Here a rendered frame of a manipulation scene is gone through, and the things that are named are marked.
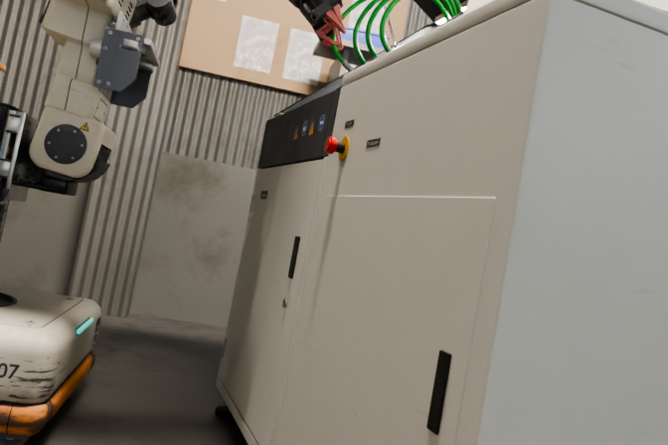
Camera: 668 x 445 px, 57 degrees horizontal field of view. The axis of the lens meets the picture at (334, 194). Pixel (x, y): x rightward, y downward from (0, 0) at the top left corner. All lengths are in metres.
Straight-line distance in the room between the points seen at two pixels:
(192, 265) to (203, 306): 0.24
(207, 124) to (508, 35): 2.82
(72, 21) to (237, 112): 1.85
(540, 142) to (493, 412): 0.31
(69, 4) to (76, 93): 0.25
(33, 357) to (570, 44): 1.27
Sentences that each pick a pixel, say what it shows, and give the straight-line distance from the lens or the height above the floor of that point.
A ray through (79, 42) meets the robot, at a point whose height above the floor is 1.00.
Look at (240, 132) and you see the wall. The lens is 3.52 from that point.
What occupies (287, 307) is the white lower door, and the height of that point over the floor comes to 0.43.
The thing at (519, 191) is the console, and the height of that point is 0.71.
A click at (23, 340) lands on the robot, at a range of 1.57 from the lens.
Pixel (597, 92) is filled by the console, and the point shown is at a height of 0.85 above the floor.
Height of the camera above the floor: 0.62
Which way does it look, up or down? 4 degrees up
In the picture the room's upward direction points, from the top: 10 degrees clockwise
